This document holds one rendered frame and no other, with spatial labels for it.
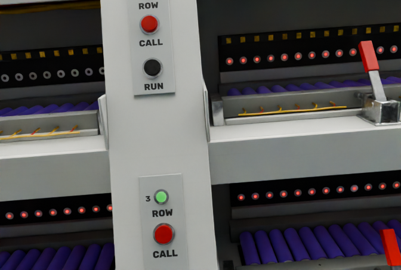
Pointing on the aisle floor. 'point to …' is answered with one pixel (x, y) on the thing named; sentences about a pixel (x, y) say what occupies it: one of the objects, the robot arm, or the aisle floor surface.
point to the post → (156, 123)
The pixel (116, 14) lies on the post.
